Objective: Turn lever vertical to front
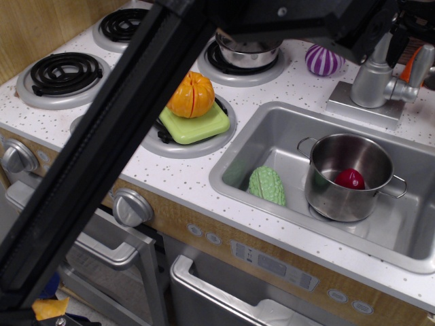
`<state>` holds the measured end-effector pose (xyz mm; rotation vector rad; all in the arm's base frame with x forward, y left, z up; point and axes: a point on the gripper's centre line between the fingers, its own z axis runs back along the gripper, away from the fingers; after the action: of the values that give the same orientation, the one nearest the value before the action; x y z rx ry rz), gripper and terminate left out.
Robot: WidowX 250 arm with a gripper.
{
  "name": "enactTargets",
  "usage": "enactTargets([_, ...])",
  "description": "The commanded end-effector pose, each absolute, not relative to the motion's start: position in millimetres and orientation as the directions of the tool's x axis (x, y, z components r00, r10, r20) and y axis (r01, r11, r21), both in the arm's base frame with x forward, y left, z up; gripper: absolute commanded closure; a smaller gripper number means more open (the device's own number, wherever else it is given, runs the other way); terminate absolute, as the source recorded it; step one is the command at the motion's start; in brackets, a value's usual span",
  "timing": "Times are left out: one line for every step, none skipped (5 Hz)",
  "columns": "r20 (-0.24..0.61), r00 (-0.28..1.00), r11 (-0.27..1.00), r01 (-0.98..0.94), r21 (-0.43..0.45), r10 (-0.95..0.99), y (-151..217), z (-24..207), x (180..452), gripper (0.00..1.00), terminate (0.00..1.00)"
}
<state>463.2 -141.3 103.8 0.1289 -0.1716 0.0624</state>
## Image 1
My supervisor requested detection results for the red toy fruit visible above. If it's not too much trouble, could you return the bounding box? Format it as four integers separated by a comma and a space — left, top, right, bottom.
334, 168, 365, 190

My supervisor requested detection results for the green square toy plate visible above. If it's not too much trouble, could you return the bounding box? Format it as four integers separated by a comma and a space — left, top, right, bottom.
159, 102, 230, 145

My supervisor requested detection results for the black coil burner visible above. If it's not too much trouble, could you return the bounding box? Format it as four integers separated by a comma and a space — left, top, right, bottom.
69, 93, 238, 160
196, 40, 285, 88
16, 52, 111, 110
92, 8, 149, 53

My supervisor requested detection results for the green toy bitter melon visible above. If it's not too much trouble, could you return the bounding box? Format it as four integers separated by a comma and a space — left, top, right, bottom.
249, 166, 286, 206

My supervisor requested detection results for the grey control panel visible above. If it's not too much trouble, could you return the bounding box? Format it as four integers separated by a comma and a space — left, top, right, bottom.
230, 240, 319, 292

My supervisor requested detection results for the silver faucet lever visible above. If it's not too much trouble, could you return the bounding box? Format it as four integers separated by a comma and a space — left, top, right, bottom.
384, 44, 434, 103

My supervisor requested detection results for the silver toy faucet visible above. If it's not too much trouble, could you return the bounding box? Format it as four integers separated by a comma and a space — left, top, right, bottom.
325, 32, 435, 132

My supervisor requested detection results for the silver oven door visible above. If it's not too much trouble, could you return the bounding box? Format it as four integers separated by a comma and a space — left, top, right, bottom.
5, 179, 170, 326

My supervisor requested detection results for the silver stove knob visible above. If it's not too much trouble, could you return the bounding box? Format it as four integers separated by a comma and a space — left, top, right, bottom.
1, 139, 39, 173
112, 188, 154, 228

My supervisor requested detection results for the silver stove knob right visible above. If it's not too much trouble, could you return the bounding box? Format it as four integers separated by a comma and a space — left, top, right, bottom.
112, 188, 154, 228

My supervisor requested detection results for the purple striped toy ball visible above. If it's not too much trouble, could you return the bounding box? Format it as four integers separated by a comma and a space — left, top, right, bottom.
304, 45, 345, 77

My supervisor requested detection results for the silver dishwasher door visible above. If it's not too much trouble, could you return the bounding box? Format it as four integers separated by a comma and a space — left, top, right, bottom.
169, 254, 344, 326

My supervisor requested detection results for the black coil burner front right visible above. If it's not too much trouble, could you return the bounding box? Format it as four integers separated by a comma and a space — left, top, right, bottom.
69, 93, 238, 160

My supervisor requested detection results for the steel pot in sink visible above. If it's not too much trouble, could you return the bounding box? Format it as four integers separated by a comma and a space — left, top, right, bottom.
297, 133, 408, 223

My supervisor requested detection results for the black coil burner back right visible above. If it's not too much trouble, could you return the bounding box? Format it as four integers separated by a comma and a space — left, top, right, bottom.
196, 40, 285, 88

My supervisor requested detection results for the silver toy sink basin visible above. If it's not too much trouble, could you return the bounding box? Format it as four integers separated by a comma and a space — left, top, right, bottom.
210, 102, 434, 274

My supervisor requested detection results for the silver stove knob left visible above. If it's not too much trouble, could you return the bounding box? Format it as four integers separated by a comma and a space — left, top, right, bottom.
1, 139, 39, 173

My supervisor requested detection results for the black coil burner front left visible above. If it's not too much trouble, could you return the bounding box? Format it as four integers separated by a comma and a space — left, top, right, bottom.
16, 52, 111, 110

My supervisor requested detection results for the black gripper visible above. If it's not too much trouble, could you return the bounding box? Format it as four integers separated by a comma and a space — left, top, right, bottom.
334, 1, 434, 66

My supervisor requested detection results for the black coil burner back left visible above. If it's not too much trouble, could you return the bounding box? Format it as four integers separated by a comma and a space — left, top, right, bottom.
92, 8, 149, 53

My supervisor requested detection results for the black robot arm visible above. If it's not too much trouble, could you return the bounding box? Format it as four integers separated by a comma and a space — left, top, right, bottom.
1, 1, 434, 325

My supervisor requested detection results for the orange object behind faucet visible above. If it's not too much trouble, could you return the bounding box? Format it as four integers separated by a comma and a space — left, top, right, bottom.
400, 46, 427, 88

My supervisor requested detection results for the orange toy pumpkin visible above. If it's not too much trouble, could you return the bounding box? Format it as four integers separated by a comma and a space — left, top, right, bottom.
167, 71, 215, 119

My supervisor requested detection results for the small steel pot on burner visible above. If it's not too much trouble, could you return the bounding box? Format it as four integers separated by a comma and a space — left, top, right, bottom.
215, 33, 283, 69

